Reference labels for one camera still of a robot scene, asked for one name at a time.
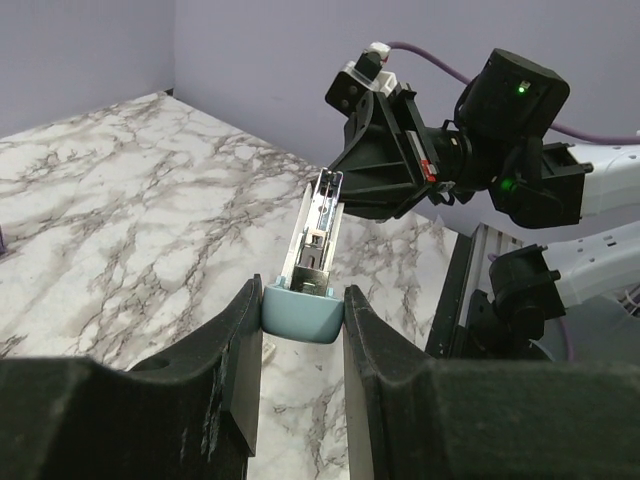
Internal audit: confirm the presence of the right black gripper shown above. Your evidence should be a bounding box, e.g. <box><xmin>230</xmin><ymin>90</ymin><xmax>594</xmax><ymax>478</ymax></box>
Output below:
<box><xmin>330</xmin><ymin>83</ymin><xmax>455</xmax><ymax>221</ymax></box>

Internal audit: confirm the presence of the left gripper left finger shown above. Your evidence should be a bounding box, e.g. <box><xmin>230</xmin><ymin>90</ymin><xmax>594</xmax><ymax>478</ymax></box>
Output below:
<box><xmin>1</xmin><ymin>277</ymin><xmax>262</xmax><ymax>479</ymax></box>

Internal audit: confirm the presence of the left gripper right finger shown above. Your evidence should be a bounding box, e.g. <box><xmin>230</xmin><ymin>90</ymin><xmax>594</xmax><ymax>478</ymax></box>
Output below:
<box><xmin>343</xmin><ymin>286</ymin><xmax>639</xmax><ymax>479</ymax></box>

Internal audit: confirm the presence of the light blue stapler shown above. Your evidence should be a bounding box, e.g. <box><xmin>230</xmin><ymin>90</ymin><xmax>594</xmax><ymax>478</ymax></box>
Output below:
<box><xmin>261</xmin><ymin>168</ymin><xmax>344</xmax><ymax>344</ymax></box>

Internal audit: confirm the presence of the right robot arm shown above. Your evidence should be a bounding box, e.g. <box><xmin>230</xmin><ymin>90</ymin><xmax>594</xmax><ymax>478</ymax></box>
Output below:
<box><xmin>325</xmin><ymin>43</ymin><xmax>639</xmax><ymax>359</ymax></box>

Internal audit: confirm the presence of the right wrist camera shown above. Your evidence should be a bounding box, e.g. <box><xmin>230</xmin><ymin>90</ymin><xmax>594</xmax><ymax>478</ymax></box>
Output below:
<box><xmin>325</xmin><ymin>42</ymin><xmax>398</xmax><ymax>116</ymax></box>

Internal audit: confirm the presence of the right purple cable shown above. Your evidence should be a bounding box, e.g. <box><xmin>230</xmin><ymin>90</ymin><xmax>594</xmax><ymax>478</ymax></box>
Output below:
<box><xmin>389</xmin><ymin>39</ymin><xmax>640</xmax><ymax>361</ymax></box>

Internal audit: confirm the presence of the aluminium mounting rail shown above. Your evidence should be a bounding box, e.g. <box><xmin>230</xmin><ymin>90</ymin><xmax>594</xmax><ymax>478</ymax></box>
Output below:
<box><xmin>425</xmin><ymin>224</ymin><xmax>524</xmax><ymax>359</ymax></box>

